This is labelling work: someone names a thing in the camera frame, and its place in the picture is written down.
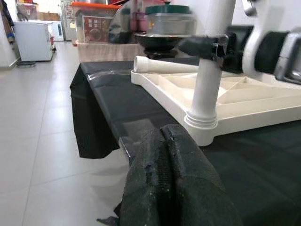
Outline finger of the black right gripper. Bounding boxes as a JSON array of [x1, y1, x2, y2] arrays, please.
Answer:
[[180, 36, 214, 60]]

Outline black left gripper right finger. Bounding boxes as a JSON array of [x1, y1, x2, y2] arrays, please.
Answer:
[[164, 124, 243, 226]]

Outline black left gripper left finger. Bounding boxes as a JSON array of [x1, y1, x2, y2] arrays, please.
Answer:
[[119, 127, 176, 226]]

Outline white plastic table leg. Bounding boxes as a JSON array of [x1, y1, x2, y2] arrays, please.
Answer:
[[184, 0, 236, 129], [133, 56, 200, 73]]

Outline white plastic children table top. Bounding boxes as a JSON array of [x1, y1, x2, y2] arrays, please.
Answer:
[[130, 69, 301, 146]]

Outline green lid clear container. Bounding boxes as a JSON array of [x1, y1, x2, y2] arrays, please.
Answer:
[[145, 1, 197, 36]]

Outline black wok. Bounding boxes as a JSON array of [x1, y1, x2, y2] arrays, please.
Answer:
[[134, 32, 186, 51]]

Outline black tablecloth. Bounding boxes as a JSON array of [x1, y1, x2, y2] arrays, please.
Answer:
[[70, 57, 301, 226]]

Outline pink plastic tubs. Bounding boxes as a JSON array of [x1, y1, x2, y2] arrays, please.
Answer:
[[130, 11, 148, 32]]

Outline beige table cloth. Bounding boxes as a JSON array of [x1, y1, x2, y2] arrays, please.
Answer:
[[77, 42, 148, 63]]

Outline orange lid storage box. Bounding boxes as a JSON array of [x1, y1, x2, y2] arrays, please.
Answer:
[[70, 1, 122, 43]]

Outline white fridge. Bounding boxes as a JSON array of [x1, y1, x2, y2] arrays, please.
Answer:
[[13, 20, 54, 62]]

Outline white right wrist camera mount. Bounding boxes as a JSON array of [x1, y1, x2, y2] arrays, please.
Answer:
[[241, 0, 283, 77]]

